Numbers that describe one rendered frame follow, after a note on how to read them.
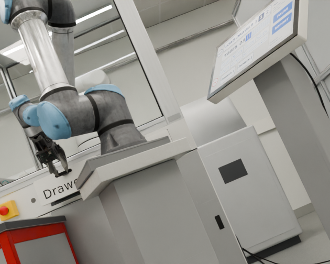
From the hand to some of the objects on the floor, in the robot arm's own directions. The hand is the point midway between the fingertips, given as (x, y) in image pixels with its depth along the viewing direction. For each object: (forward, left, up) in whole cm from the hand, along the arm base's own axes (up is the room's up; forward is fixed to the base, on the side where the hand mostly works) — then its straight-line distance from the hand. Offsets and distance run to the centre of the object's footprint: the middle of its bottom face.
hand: (61, 170), depth 184 cm
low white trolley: (+12, +39, -93) cm, 101 cm away
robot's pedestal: (-52, -10, -94) cm, 108 cm away
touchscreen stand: (-44, -82, -91) cm, 130 cm away
